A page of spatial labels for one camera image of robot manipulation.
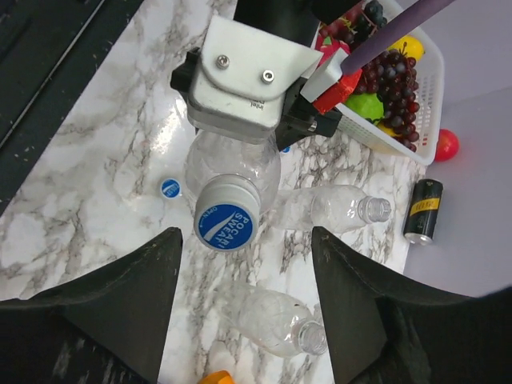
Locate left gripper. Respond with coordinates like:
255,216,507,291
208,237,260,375
170,47,343,150

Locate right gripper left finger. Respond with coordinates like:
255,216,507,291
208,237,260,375
1,227,183,383

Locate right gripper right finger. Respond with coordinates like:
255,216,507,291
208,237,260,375
311,226,511,383

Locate clear bottle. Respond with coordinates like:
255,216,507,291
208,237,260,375
184,131,281,214
269,185,391,234
216,283,328,358

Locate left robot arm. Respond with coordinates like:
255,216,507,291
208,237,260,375
170,1,356,150

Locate standing clear bottle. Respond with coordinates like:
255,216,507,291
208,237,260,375
269,185,391,234

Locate blue cap table centre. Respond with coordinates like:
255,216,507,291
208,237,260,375
159,177,182,199

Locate orange snack bag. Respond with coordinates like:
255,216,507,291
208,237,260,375
198,370,235,384

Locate black gold can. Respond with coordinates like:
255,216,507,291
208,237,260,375
403,178,443,246

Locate red dragon fruit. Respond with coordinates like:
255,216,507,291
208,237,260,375
315,34,350,63

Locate green toy fruit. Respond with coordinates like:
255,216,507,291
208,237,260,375
345,94,384,122

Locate red apple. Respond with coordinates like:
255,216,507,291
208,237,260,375
434,129,460,162

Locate dark blue grapes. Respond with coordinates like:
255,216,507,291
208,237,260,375
319,0,389,41

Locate yellow fruit behind grapes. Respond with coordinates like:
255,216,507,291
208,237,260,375
377,122,402,138

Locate red grape bunch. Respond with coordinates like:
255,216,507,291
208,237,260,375
355,50,420,152

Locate yellow lemon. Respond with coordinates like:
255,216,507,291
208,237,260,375
388,35,425,61

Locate white plastic basket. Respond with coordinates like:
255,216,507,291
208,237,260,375
338,27,445,166

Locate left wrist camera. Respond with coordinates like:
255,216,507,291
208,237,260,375
187,16,322,144

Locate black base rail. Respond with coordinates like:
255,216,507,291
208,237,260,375
1,0,141,210

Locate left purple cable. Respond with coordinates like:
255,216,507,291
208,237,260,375
343,0,457,77

